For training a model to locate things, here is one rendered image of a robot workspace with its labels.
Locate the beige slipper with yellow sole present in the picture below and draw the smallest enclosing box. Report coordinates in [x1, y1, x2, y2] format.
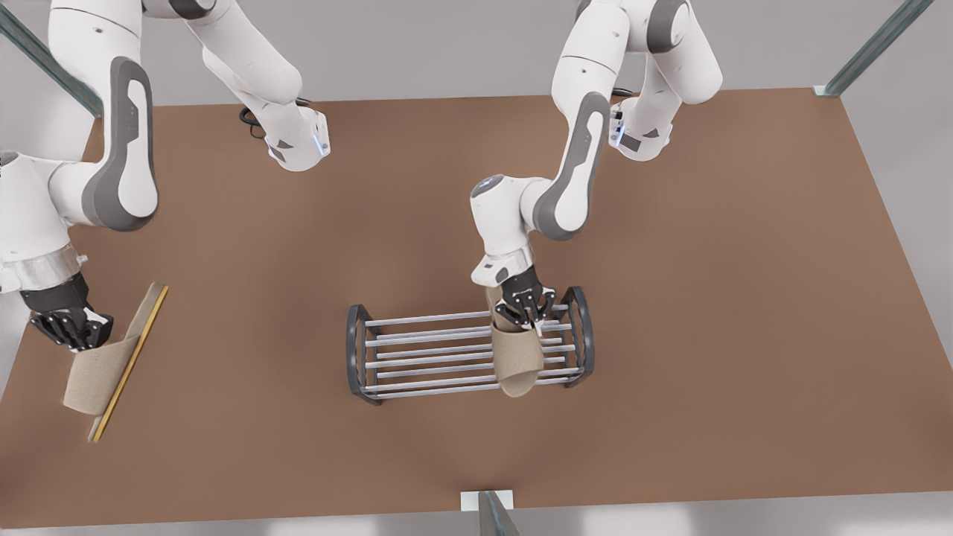
[63, 281, 170, 444]

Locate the metal shoe rack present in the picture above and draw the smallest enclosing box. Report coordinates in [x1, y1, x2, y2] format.
[345, 286, 596, 406]

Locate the silver frame post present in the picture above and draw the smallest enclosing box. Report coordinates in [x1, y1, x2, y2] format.
[0, 6, 104, 118]
[461, 490, 521, 536]
[813, 0, 934, 98]

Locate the black cable loop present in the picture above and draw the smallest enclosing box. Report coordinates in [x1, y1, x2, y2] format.
[239, 98, 313, 140]

